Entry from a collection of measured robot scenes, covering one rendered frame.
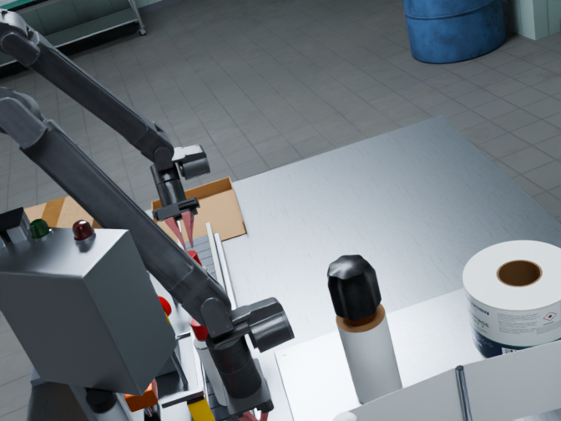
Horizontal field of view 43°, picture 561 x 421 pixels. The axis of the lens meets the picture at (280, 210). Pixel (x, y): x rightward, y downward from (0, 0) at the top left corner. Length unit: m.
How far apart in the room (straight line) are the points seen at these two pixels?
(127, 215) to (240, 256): 0.94
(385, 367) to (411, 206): 0.75
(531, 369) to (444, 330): 0.32
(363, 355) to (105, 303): 0.56
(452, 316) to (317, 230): 0.57
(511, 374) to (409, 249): 0.68
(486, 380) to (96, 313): 0.62
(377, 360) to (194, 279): 0.40
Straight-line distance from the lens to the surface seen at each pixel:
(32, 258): 0.89
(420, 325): 1.49
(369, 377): 1.29
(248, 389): 1.11
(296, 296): 1.73
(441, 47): 4.97
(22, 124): 0.98
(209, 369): 1.38
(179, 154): 1.60
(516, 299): 1.31
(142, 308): 0.89
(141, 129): 1.53
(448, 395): 1.17
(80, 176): 1.01
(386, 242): 1.83
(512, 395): 1.22
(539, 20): 5.15
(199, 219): 2.15
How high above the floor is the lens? 1.87
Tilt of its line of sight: 30 degrees down
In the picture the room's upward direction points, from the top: 17 degrees counter-clockwise
